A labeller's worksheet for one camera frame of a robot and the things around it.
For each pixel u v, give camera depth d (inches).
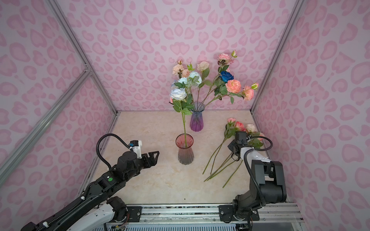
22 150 21.6
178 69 33.3
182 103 27.6
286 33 30.4
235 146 28.0
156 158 28.2
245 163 18.7
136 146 26.8
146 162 26.2
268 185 17.5
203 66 34.1
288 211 30.1
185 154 37.5
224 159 36.6
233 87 26.7
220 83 30.2
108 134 22.7
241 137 28.9
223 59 31.1
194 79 28.3
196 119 40.9
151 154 27.2
